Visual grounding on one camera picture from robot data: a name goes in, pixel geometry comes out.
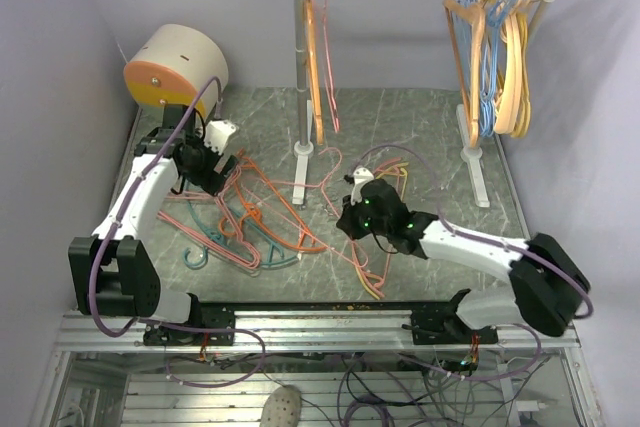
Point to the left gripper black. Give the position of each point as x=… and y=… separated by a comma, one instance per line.
x=210, y=180

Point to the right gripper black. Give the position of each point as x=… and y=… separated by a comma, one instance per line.
x=348, y=217

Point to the brown wooden hanger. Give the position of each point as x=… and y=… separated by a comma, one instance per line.
x=313, y=75

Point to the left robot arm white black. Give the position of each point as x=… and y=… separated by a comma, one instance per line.
x=112, y=272

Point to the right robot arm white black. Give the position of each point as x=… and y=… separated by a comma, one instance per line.
x=543, y=287

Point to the hung yellow hangers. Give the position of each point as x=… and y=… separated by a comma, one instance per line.
x=513, y=80

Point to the hung beige hangers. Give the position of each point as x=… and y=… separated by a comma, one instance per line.
x=502, y=116

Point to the hung blue hangers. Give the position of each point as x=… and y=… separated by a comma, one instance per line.
x=492, y=58

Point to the pink plastic curved hanger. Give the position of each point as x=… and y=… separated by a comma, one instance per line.
x=365, y=274

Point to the orange plastic hanger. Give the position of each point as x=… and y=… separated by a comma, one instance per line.
x=263, y=203

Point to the teal plastic hanger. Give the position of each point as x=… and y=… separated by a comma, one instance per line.
x=276, y=257

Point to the round beige drawer box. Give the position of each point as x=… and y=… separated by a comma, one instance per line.
x=175, y=64

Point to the white perforated shoe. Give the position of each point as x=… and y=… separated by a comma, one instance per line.
x=282, y=408

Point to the metal clothes rack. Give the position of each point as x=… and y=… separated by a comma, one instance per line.
x=304, y=146

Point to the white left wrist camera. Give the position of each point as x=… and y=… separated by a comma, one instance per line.
x=218, y=134

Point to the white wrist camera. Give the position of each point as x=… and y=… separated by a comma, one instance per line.
x=218, y=134
x=357, y=179

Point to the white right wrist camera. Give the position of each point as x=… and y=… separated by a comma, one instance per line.
x=357, y=179

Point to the aluminium mounting rail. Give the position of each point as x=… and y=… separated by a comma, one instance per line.
x=340, y=328

